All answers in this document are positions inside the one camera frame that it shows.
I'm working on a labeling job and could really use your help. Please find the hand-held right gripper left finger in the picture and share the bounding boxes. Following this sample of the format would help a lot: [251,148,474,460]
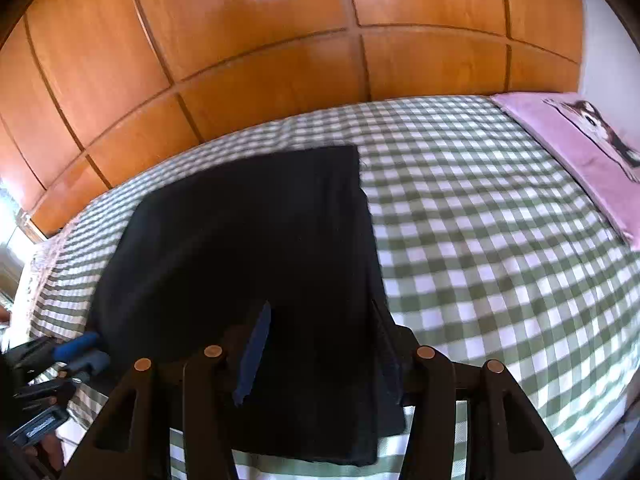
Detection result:
[60,300,274,480]

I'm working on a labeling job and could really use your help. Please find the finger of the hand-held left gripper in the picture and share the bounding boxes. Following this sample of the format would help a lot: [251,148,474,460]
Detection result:
[15,331,101,365]
[30,350,112,387]

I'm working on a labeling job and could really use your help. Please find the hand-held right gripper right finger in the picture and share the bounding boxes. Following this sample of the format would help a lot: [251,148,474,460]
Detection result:
[370,297,577,480]

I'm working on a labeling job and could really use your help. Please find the black pants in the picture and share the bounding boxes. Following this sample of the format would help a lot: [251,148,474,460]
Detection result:
[91,145,407,467]

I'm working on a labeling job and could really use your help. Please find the person's left hand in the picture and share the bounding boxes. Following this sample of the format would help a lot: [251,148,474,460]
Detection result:
[30,432,67,476]

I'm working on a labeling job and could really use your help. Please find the wooden framed window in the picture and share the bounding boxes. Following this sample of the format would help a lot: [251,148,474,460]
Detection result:
[0,180,33,311]

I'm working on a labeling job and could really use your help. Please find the green checked bed sheet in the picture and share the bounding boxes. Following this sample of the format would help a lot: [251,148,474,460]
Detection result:
[30,94,640,480]

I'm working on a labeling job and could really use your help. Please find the pink dog print pillow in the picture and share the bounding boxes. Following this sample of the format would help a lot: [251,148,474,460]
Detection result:
[489,91,640,253]

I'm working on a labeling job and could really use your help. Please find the wooden wardrobe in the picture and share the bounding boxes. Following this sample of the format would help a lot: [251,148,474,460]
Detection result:
[0,0,586,236]

